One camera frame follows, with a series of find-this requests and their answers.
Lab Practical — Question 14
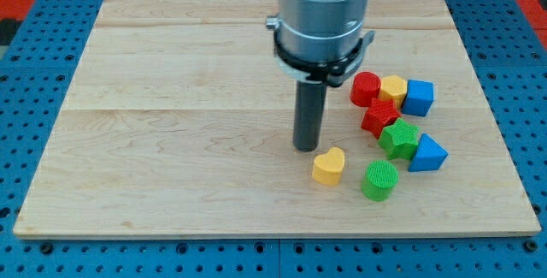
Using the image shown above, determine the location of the yellow heart block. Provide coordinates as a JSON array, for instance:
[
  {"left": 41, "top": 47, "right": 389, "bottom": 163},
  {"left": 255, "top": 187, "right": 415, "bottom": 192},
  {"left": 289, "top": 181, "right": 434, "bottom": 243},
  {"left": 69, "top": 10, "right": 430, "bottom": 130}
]
[{"left": 312, "top": 147, "right": 345, "bottom": 186}]

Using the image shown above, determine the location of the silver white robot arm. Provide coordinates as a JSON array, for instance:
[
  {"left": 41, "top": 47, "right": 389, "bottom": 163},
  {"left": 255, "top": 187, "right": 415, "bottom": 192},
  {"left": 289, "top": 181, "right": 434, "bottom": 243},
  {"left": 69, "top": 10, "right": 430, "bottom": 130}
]
[{"left": 266, "top": 0, "right": 374, "bottom": 87}]

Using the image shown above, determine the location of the red star block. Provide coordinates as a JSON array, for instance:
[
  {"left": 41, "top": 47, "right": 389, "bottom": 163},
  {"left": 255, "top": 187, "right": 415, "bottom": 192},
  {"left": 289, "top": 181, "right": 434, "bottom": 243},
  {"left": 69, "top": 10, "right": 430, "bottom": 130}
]
[{"left": 361, "top": 98, "right": 401, "bottom": 139}]

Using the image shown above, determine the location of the green star block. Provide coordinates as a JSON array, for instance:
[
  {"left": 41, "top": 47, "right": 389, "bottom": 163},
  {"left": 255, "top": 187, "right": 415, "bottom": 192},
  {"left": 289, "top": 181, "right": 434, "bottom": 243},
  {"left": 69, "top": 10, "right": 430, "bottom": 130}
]
[{"left": 378, "top": 118, "right": 420, "bottom": 160}]

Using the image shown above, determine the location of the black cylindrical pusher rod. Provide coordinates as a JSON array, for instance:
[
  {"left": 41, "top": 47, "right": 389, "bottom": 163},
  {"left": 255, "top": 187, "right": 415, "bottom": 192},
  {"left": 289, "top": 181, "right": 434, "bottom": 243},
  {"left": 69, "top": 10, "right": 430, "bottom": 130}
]
[{"left": 293, "top": 81, "right": 326, "bottom": 152}]

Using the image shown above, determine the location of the light wooden board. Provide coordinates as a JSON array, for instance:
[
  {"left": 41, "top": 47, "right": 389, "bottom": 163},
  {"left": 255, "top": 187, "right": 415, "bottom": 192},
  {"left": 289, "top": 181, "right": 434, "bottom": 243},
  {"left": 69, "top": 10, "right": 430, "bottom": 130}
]
[{"left": 13, "top": 0, "right": 541, "bottom": 240}]

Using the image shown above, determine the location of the red cylinder block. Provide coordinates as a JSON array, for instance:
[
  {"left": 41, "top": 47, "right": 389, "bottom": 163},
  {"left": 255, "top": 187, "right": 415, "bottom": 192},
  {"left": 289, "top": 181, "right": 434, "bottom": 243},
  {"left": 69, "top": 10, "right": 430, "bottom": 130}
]
[{"left": 350, "top": 72, "right": 381, "bottom": 107}]

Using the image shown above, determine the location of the green cylinder block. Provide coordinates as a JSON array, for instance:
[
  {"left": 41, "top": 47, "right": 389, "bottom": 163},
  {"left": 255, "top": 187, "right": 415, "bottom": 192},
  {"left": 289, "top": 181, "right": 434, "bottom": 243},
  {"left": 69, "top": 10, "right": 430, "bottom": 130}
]
[{"left": 362, "top": 160, "right": 399, "bottom": 202}]

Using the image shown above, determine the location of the yellow hexagon block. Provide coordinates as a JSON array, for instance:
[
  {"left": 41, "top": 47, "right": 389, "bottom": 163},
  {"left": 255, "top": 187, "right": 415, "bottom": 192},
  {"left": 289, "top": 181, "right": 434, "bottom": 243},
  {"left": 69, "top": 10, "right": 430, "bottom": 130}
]
[{"left": 378, "top": 75, "right": 408, "bottom": 109}]

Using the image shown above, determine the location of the blue cube block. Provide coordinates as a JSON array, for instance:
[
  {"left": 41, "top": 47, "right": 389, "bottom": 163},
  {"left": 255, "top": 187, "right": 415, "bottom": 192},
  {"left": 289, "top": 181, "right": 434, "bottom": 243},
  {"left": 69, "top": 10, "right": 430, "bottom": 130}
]
[{"left": 402, "top": 80, "right": 434, "bottom": 117}]

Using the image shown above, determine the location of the blue triangle block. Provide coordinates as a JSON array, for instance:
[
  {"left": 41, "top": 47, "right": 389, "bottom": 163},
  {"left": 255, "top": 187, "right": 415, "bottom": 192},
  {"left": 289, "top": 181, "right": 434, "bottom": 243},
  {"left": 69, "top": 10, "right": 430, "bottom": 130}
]
[{"left": 408, "top": 133, "right": 449, "bottom": 172}]

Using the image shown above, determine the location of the black clamp ring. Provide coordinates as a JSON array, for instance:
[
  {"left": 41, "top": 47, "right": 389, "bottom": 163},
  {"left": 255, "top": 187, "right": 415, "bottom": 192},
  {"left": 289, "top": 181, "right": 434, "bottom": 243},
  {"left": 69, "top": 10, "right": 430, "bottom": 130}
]
[{"left": 273, "top": 29, "right": 376, "bottom": 89}]

